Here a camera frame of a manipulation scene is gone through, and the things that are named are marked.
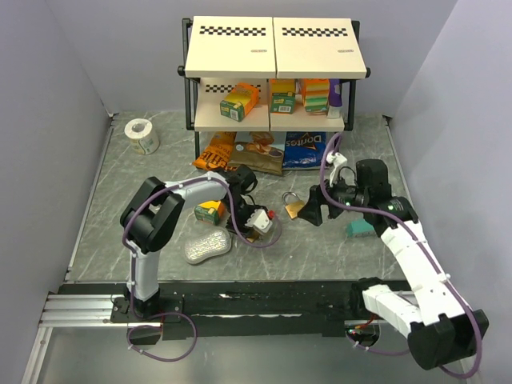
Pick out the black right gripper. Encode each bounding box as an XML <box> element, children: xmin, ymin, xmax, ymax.
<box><xmin>297</xmin><ymin>169</ymin><xmax>369</xmax><ymax>226</ymax></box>

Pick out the large brass padlock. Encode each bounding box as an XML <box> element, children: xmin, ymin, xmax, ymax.
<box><xmin>282</xmin><ymin>191</ymin><xmax>306</xmax><ymax>220</ymax></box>

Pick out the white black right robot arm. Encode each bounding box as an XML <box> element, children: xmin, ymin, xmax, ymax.
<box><xmin>298</xmin><ymin>152</ymin><xmax>489</xmax><ymax>370</ymax></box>

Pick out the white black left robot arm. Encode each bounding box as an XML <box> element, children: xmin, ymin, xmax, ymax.
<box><xmin>120</xmin><ymin>166</ymin><xmax>273</xmax><ymax>322</ymax></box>

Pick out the orange green box on table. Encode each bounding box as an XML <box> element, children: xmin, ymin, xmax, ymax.
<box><xmin>194</xmin><ymin>201</ymin><xmax>225</xmax><ymax>225</ymax></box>

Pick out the teal rectangular box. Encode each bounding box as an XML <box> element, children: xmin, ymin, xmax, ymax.
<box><xmin>346</xmin><ymin>219</ymin><xmax>376</xmax><ymax>238</ymax></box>

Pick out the orange Reese's bag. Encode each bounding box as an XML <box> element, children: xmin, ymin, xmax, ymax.
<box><xmin>192</xmin><ymin>132</ymin><xmax>237</xmax><ymax>170</ymax></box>

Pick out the brown chip bag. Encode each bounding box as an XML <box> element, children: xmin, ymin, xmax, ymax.
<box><xmin>228</xmin><ymin>131</ymin><xmax>286</xmax><ymax>175</ymax></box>

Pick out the blue Doritos bag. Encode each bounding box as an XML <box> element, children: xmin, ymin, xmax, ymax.
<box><xmin>282</xmin><ymin>132</ymin><xmax>326</xmax><ymax>170</ymax></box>

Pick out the orange green box on shelf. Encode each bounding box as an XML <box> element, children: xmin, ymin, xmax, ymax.
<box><xmin>219</xmin><ymin>82</ymin><xmax>260</xmax><ymax>122</ymax></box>

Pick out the stacked coloured sponges pack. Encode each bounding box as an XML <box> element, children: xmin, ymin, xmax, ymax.
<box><xmin>300</xmin><ymin>78</ymin><xmax>330</xmax><ymax>114</ymax></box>

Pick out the green yellow box on shelf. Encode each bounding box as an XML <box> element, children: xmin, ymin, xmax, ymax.
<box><xmin>269</xmin><ymin>78</ymin><xmax>296</xmax><ymax>114</ymax></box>

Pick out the purple white bottle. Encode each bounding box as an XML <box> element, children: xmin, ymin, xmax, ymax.
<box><xmin>327</xmin><ymin>79</ymin><xmax>342</xmax><ymax>119</ymax></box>

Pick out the white tape roll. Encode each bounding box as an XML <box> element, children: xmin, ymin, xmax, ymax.
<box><xmin>124</xmin><ymin>118</ymin><xmax>160</xmax><ymax>155</ymax></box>

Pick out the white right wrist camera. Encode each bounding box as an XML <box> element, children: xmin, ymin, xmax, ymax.
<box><xmin>326</xmin><ymin>151</ymin><xmax>347</xmax><ymax>186</ymax></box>

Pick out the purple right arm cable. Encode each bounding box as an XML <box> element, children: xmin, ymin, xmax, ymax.
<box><xmin>318</xmin><ymin>133</ymin><xmax>485</xmax><ymax>379</ymax></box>

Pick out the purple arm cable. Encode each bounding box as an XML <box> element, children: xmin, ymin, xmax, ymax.
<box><xmin>318</xmin><ymin>133</ymin><xmax>485</xmax><ymax>379</ymax></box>
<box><xmin>122</xmin><ymin>178</ymin><xmax>283</xmax><ymax>321</ymax></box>

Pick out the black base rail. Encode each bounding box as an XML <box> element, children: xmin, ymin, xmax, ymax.
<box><xmin>110</xmin><ymin>279</ymin><xmax>401</xmax><ymax>341</ymax></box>

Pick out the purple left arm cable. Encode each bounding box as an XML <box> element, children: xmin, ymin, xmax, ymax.
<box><xmin>122</xmin><ymin>178</ymin><xmax>283</xmax><ymax>321</ymax></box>

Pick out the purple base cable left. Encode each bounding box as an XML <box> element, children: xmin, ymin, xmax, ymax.
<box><xmin>126</xmin><ymin>311</ymin><xmax>198</xmax><ymax>363</ymax></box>

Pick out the black frame cream shelf rack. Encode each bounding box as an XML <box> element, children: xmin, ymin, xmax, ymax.
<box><xmin>178</xmin><ymin>16</ymin><xmax>371</xmax><ymax>140</ymax></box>

